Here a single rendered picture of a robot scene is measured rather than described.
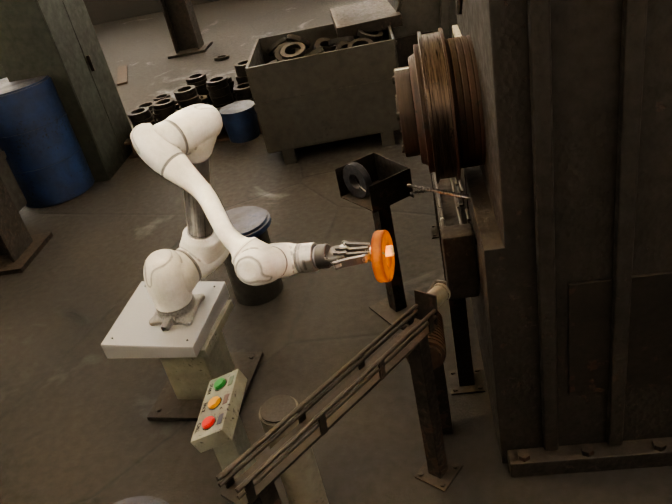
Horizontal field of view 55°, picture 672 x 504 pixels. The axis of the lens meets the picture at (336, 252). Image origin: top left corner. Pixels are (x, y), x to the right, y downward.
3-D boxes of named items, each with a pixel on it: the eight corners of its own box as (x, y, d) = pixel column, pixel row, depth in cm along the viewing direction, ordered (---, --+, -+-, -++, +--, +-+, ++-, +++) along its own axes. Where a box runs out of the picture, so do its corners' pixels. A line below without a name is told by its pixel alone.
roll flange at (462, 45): (476, 140, 235) (465, 6, 211) (495, 201, 195) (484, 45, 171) (448, 144, 237) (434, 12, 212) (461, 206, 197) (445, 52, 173)
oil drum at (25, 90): (108, 169, 538) (64, 62, 492) (79, 203, 488) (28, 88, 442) (42, 179, 547) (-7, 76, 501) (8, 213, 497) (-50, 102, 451)
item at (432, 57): (448, 144, 237) (434, 12, 212) (461, 206, 197) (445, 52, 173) (430, 147, 238) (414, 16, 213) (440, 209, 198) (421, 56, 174)
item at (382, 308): (397, 285, 321) (373, 152, 284) (430, 308, 301) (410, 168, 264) (363, 303, 314) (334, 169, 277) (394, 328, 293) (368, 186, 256)
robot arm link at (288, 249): (307, 273, 205) (291, 279, 193) (262, 276, 210) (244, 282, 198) (303, 239, 204) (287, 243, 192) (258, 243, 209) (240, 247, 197)
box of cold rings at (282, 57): (400, 104, 535) (385, 5, 494) (410, 143, 465) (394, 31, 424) (278, 127, 545) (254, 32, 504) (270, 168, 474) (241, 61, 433)
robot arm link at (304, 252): (299, 278, 198) (318, 277, 196) (291, 254, 194) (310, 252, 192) (307, 261, 205) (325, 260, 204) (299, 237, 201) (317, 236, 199)
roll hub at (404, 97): (418, 135, 225) (407, 54, 211) (422, 169, 202) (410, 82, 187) (402, 137, 226) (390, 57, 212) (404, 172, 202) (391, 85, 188)
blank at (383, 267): (396, 284, 197) (385, 284, 199) (394, 233, 200) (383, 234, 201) (382, 279, 183) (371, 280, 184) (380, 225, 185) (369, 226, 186)
